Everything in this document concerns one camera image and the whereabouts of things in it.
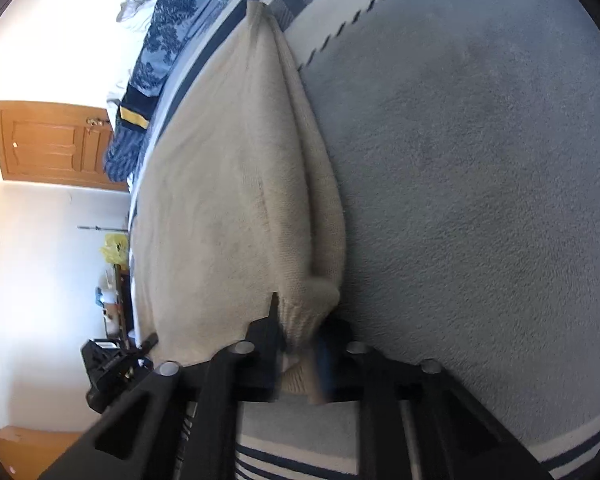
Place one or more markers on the wooden door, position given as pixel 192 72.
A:
pixel 55 143

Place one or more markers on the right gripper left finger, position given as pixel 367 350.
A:
pixel 181 422

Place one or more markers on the yellow plastic bag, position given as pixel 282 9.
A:
pixel 115 249

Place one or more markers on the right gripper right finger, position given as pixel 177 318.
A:
pixel 417 421

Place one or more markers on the blue striped bed blanket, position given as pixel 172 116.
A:
pixel 465 136

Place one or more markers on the beige knit sweater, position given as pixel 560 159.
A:
pixel 238 210

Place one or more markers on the rolled blue patterned quilt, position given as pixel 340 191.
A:
pixel 189 83

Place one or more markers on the cluttered dark side table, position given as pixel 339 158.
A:
pixel 112 296

